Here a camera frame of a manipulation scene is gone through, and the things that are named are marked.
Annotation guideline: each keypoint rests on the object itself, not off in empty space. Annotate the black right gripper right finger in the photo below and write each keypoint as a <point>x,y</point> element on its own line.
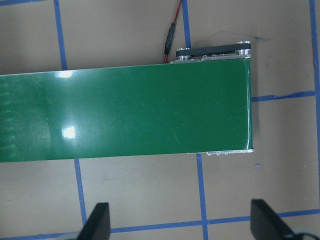
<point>265,224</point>

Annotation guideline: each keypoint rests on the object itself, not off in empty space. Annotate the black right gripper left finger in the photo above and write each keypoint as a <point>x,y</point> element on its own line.
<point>98,225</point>

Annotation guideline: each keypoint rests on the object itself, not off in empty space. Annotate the green conveyor belt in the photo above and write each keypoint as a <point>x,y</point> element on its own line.
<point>199,103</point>

